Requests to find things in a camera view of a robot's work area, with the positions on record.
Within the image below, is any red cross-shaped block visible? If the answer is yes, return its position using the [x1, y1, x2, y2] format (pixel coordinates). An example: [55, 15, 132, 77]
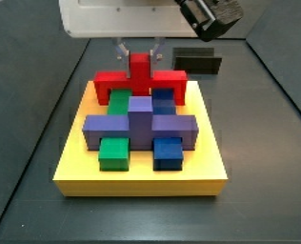
[93, 53, 187, 106]

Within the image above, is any black angled bracket holder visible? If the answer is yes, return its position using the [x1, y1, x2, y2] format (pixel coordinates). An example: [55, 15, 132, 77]
[172, 48, 221, 74]

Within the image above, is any purple cross-shaped block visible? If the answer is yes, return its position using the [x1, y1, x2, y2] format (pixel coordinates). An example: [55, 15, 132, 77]
[81, 96, 199, 151]

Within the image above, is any blue rectangular bar block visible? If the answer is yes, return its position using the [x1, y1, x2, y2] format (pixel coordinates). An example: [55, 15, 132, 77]
[151, 89, 183, 171]

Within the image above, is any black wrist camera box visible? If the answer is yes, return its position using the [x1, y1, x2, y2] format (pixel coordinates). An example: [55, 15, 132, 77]
[175, 0, 243, 42]

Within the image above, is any green rectangular bar block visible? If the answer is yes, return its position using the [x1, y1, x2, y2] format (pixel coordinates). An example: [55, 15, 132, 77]
[97, 90, 131, 172]

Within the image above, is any yellow wooden base board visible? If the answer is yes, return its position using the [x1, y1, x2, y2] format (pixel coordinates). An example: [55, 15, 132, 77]
[52, 81, 228, 196]

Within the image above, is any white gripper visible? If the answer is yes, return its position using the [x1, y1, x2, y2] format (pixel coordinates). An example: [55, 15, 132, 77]
[59, 0, 196, 77]

